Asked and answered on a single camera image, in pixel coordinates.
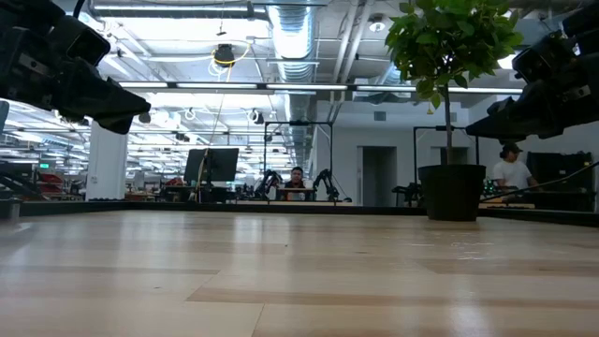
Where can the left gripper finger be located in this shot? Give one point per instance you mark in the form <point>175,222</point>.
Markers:
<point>117,126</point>
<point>121,105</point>

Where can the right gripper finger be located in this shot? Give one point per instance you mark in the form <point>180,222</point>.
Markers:
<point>498,105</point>
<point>510,124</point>

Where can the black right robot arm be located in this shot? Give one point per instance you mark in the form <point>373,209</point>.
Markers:
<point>585,14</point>

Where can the neighbouring rig robot arm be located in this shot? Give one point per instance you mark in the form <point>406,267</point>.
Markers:
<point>267,181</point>
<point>327,183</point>

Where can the white pillar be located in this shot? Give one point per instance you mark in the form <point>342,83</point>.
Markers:
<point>106,164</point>

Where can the person with headphones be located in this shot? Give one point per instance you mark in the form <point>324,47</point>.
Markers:
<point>512,171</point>

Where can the teal plastic bin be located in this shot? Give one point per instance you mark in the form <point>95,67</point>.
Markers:
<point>3,117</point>

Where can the black equipment case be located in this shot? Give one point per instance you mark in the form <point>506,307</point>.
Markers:
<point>561,173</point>

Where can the green leafy plant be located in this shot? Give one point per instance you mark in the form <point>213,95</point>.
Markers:
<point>449,42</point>

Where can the black plant pot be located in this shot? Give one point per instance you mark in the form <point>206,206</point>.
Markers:
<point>451,192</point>

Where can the background black monitor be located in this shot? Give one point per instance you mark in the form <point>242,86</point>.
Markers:
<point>213,165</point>

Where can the black ceiling device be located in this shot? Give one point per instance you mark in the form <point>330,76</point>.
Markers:
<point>224,54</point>

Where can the grey doorway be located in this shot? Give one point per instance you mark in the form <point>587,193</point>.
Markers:
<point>376,178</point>

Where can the ceiling light strip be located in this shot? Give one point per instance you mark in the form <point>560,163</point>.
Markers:
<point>304,87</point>

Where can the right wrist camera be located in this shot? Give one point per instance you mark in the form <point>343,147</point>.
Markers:
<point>543,58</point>

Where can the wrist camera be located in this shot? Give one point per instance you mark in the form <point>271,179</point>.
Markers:
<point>543,58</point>
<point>82,42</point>

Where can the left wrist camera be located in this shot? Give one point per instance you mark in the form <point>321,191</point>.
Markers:
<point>82,42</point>

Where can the black camera rig frame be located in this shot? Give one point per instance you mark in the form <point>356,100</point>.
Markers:
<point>426,128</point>
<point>299,123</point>

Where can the black aluminium table frame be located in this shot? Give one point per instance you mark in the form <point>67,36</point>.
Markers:
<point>140,208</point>

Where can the silver ventilation duct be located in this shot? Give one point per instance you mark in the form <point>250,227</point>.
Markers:
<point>295,42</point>

